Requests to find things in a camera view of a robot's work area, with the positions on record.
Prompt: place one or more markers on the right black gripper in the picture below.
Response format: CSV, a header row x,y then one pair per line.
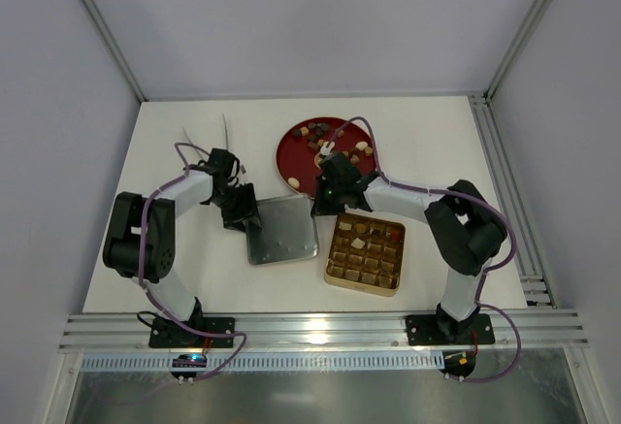
x,y
333,163

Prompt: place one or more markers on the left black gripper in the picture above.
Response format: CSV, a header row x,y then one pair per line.
x,y
245,215

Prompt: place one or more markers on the silver tin lid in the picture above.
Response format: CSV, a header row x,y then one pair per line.
x,y
287,232

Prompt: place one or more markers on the white oval chocolate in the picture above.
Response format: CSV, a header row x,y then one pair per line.
x,y
293,182

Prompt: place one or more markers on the white square chocolate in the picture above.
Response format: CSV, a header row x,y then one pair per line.
x,y
358,243

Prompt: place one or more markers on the red round plate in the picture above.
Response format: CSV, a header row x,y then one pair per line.
x,y
295,154

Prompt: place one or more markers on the gold chocolate box tray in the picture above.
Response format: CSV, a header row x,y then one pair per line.
x,y
374,269

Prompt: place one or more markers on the silver metal tongs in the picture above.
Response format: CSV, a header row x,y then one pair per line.
x,y
212,132

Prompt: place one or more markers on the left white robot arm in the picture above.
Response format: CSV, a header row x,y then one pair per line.
x,y
141,238

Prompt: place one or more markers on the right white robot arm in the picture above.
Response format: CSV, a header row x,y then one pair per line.
x,y
468,232

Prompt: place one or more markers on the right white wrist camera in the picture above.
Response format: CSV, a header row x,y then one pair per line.
x,y
324,151

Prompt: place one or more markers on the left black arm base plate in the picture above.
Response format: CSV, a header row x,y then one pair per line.
x,y
212,332

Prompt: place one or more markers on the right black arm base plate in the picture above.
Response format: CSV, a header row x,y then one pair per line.
x,y
432,330

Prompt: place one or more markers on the slotted grey cable duct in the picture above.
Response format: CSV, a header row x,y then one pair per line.
x,y
274,361

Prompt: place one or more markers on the aluminium front rail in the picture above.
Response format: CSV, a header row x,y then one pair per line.
x,y
114,332

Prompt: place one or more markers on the left aluminium frame post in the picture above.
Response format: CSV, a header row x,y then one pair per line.
x,y
111,45

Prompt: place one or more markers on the aluminium frame post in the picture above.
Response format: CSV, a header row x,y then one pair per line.
x,y
519,41
111,45

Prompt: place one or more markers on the right aluminium frame post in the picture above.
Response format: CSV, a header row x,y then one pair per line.
x,y
519,41

